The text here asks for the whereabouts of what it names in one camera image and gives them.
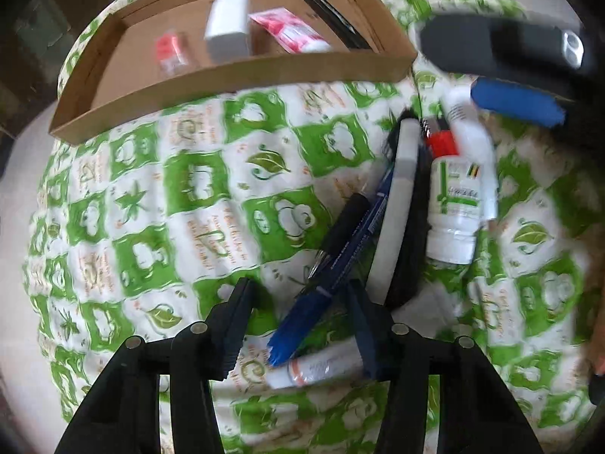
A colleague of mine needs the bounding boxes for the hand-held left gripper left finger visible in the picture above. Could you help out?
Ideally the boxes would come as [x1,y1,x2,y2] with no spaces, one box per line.
[54,278,258,454]

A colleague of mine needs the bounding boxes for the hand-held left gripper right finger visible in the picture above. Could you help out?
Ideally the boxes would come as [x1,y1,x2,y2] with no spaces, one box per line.
[347,280,544,454]

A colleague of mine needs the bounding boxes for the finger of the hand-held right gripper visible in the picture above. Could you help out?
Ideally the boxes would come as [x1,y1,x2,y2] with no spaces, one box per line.
[471,78,567,128]
[418,13,597,92]

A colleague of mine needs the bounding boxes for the white red glue tube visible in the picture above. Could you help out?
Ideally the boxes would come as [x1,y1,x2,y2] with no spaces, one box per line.
[442,90,497,221]

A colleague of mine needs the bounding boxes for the white pen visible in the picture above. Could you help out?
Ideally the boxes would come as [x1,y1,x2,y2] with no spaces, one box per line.
[267,340,367,389]

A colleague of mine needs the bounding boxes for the blue marker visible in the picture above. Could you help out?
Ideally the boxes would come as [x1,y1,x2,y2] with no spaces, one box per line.
[267,165,394,367]

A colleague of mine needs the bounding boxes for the small red object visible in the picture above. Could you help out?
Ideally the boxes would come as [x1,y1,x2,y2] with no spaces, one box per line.
[422,117,460,158]

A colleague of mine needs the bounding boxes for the white green-label bottle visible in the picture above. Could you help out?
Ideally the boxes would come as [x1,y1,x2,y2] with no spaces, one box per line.
[425,154,487,266]

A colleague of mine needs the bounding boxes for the black white comb brush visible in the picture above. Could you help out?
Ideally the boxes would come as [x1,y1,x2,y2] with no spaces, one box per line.
[369,109,428,308]

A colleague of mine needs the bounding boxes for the black yellow-tipped pen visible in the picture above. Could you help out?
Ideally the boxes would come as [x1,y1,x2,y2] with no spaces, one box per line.
[301,0,374,50]

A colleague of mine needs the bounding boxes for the pink flowered tube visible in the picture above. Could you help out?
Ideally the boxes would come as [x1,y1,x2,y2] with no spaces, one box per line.
[249,8,332,55]

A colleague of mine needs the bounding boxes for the shallow cardboard tray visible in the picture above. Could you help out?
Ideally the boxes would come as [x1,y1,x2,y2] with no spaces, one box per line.
[50,0,419,145]

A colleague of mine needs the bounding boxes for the white power adapter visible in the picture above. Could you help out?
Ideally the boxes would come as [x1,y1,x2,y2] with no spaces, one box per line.
[204,0,252,62]

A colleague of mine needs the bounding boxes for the clear case with red insert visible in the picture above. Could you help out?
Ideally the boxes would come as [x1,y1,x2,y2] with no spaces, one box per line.
[156,32,190,76]

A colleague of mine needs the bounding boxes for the person's right hand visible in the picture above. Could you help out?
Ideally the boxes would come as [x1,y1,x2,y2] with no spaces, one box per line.
[586,307,605,379]

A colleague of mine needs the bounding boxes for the green printed blanket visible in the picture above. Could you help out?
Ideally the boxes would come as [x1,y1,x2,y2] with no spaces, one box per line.
[28,0,605,454]

